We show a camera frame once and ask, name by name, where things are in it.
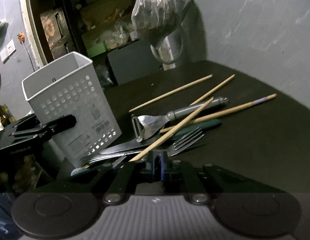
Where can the dark mesh bag on wall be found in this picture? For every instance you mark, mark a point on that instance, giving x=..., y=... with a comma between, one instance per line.
x=0, y=25

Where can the dark cabinet box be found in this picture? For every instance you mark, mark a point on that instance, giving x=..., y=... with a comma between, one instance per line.
x=133, y=61

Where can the orange wall hook ornament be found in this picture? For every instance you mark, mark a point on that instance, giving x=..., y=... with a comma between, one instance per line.
x=21, y=37

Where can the white wall switch plate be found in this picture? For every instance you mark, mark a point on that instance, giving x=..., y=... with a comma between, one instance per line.
x=7, y=51

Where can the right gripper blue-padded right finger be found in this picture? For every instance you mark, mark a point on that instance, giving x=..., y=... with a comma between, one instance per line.
x=199, y=186

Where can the purple-banded wooden chopstick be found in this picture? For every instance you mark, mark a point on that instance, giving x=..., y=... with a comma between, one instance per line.
x=232, y=109

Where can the bottles on side shelf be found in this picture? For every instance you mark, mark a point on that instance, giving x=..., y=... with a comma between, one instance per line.
x=6, y=117

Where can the steel peeler with grey handle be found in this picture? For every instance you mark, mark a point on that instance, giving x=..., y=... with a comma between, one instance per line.
x=146, y=126

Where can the green box on shelf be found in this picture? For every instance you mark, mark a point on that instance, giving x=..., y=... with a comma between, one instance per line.
x=97, y=49

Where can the plain wooden chopstick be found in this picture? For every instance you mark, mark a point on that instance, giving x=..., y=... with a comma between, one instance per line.
x=210, y=92
x=188, y=85

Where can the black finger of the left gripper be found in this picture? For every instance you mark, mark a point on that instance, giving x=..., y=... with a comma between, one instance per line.
x=59, y=125

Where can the white perforated utensil caddy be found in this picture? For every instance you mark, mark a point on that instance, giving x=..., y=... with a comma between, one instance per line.
x=69, y=86

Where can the clear plastic bag of contents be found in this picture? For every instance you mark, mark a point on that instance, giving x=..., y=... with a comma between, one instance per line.
x=153, y=20

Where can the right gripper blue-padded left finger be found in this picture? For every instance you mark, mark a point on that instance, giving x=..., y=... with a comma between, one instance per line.
x=128, y=177

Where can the green-handled utensil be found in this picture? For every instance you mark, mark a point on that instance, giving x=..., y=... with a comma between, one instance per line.
x=205, y=126

